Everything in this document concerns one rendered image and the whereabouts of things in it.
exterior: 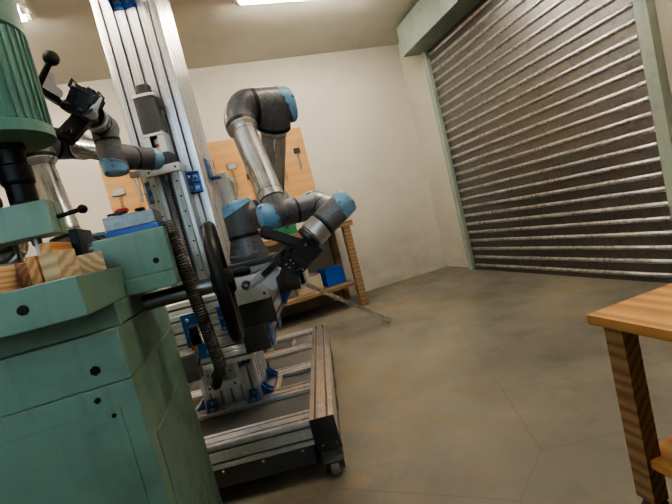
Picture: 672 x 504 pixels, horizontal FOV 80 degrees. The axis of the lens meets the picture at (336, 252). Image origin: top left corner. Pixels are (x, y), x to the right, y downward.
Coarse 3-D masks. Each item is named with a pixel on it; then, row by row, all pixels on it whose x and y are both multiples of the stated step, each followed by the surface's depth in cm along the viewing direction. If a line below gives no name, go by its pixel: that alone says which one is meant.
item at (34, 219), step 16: (0, 208) 78; (16, 208) 79; (32, 208) 80; (48, 208) 81; (0, 224) 78; (16, 224) 79; (32, 224) 80; (48, 224) 80; (64, 224) 86; (0, 240) 78; (16, 240) 79; (32, 240) 82
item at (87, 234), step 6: (72, 234) 79; (78, 234) 80; (84, 234) 83; (90, 234) 86; (72, 240) 79; (78, 240) 79; (84, 240) 82; (90, 240) 85; (72, 246) 79; (78, 246) 79; (84, 246) 81; (90, 246) 82; (78, 252) 79; (84, 252) 80; (90, 252) 82
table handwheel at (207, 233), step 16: (208, 224) 86; (208, 240) 81; (208, 256) 80; (224, 256) 103; (224, 272) 80; (176, 288) 89; (208, 288) 90; (224, 288) 79; (144, 304) 87; (160, 304) 88; (224, 304) 79; (224, 320) 81; (240, 320) 99; (240, 336) 86
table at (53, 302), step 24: (24, 288) 55; (48, 288) 55; (72, 288) 56; (96, 288) 62; (120, 288) 74; (144, 288) 78; (0, 312) 54; (24, 312) 55; (48, 312) 56; (72, 312) 56; (0, 336) 54
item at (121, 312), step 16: (112, 304) 69; (128, 304) 77; (80, 320) 68; (96, 320) 68; (112, 320) 69; (16, 336) 65; (32, 336) 66; (48, 336) 66; (64, 336) 67; (0, 352) 65; (16, 352) 65
